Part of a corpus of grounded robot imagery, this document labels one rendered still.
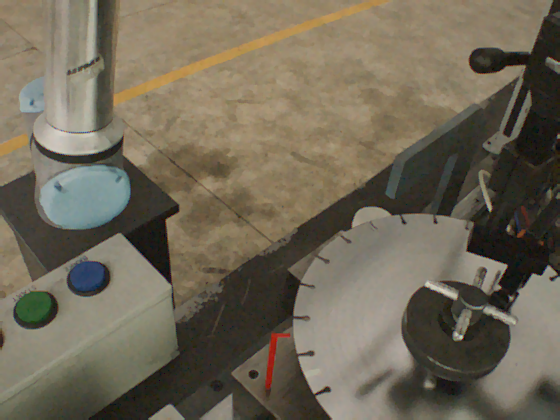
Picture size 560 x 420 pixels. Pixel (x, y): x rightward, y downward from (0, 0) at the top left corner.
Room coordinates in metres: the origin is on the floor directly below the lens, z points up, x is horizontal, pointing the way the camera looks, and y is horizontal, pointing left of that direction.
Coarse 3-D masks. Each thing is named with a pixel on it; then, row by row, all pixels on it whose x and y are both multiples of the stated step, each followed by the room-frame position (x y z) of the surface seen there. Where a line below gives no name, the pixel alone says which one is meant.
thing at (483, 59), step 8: (480, 48) 0.37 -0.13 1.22; (488, 48) 0.38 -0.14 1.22; (496, 48) 0.38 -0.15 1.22; (472, 56) 0.37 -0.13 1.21; (480, 56) 0.37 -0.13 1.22; (488, 56) 0.36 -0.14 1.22; (496, 56) 0.37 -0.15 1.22; (504, 56) 0.38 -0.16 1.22; (512, 56) 0.39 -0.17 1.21; (520, 56) 0.40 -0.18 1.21; (528, 56) 0.41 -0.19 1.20; (472, 64) 0.37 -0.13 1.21; (480, 64) 0.36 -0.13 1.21; (488, 64) 0.36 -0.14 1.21; (496, 64) 0.37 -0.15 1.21; (504, 64) 0.38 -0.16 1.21; (512, 64) 0.39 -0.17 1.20; (520, 64) 0.40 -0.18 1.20; (480, 72) 0.36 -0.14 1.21; (488, 72) 0.37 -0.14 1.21; (496, 72) 0.38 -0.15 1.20
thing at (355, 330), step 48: (336, 240) 0.42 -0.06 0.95; (384, 240) 0.43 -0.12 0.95; (432, 240) 0.44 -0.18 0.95; (336, 288) 0.35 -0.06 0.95; (384, 288) 0.36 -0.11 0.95; (528, 288) 0.38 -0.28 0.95; (336, 336) 0.29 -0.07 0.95; (384, 336) 0.30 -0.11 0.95; (528, 336) 0.31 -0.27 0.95; (336, 384) 0.24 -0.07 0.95; (384, 384) 0.25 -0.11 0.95; (432, 384) 0.25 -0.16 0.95; (480, 384) 0.25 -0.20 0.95; (528, 384) 0.26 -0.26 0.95
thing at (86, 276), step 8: (80, 264) 0.38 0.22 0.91; (88, 264) 0.38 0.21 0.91; (96, 264) 0.38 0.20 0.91; (72, 272) 0.36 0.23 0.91; (80, 272) 0.37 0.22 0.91; (88, 272) 0.37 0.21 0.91; (96, 272) 0.37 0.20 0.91; (104, 272) 0.37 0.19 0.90; (72, 280) 0.35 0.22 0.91; (80, 280) 0.35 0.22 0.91; (88, 280) 0.36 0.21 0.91; (96, 280) 0.36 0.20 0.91; (104, 280) 0.36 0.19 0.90; (80, 288) 0.35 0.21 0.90; (88, 288) 0.35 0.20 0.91; (96, 288) 0.35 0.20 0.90
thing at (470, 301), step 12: (480, 276) 0.35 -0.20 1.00; (432, 288) 0.33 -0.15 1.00; (444, 288) 0.33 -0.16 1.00; (468, 288) 0.32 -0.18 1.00; (480, 288) 0.33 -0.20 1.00; (456, 300) 0.32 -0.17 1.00; (468, 300) 0.31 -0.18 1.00; (480, 300) 0.31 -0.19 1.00; (456, 312) 0.31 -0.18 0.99; (468, 312) 0.30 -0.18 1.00; (480, 312) 0.30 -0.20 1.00; (492, 312) 0.30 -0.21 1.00; (504, 312) 0.30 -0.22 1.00; (468, 324) 0.30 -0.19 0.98; (456, 336) 0.27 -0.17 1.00
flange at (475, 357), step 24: (456, 288) 0.36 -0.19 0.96; (408, 312) 0.32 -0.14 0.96; (432, 312) 0.33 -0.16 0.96; (408, 336) 0.30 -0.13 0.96; (432, 336) 0.30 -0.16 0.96; (480, 336) 0.30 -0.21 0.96; (504, 336) 0.30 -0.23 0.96; (432, 360) 0.27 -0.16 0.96; (456, 360) 0.27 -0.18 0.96; (480, 360) 0.27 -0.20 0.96
